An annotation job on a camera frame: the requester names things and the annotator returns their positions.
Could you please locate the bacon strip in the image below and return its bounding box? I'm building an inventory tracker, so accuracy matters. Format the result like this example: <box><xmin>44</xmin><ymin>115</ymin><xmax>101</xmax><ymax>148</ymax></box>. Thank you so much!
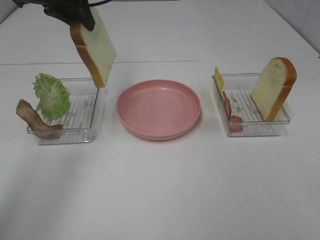
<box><xmin>222</xmin><ymin>91</ymin><xmax>244</xmax><ymax>133</ymax></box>
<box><xmin>16</xmin><ymin>99</ymin><xmax>63</xmax><ymax>139</ymax></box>

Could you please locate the clear left plastic tray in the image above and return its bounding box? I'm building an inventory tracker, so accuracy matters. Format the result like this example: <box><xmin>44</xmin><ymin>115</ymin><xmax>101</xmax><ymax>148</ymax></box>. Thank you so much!
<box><xmin>26</xmin><ymin>78</ymin><xmax>108</xmax><ymax>145</ymax></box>

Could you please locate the green lettuce leaf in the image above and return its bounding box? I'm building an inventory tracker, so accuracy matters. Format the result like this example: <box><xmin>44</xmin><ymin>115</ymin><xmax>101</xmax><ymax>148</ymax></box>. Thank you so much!
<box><xmin>33</xmin><ymin>73</ymin><xmax>71</xmax><ymax>120</ymax></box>

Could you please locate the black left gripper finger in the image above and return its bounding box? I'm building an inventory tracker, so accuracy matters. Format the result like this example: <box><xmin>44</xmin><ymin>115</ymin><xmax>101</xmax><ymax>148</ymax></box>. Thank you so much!
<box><xmin>79</xmin><ymin>0</ymin><xmax>95</xmax><ymax>31</ymax></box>

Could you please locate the clear plastic tray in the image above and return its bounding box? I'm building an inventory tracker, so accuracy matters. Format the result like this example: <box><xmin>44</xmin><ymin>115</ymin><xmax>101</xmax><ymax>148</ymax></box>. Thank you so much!
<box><xmin>211</xmin><ymin>73</ymin><xmax>290</xmax><ymax>137</ymax></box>
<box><xmin>26</xmin><ymin>78</ymin><xmax>108</xmax><ymax>145</ymax></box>

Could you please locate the pink round plate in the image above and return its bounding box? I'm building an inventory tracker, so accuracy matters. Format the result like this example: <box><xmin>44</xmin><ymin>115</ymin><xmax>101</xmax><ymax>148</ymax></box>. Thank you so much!
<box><xmin>117</xmin><ymin>79</ymin><xmax>202</xmax><ymax>141</ymax></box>

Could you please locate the bread slice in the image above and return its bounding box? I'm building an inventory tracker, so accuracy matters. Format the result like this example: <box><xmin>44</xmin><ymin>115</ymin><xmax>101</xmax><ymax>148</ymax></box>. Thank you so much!
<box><xmin>70</xmin><ymin>7</ymin><xmax>117</xmax><ymax>88</ymax></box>
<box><xmin>250</xmin><ymin>57</ymin><xmax>297</xmax><ymax>122</ymax></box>

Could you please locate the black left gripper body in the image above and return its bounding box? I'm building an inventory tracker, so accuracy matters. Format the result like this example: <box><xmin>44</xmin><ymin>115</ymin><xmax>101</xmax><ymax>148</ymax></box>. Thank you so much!
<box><xmin>43</xmin><ymin>0</ymin><xmax>84</xmax><ymax>23</ymax></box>

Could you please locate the yellow cheese slice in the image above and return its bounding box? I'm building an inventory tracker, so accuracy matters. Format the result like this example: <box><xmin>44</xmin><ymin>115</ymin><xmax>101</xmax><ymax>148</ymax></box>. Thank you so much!
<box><xmin>213</xmin><ymin>67</ymin><xmax>225</xmax><ymax>93</ymax></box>

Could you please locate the clear right plastic tray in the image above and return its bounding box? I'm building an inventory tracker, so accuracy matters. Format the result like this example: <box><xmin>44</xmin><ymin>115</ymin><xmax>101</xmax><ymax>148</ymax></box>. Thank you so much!
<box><xmin>211</xmin><ymin>73</ymin><xmax>290</xmax><ymax>137</ymax></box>

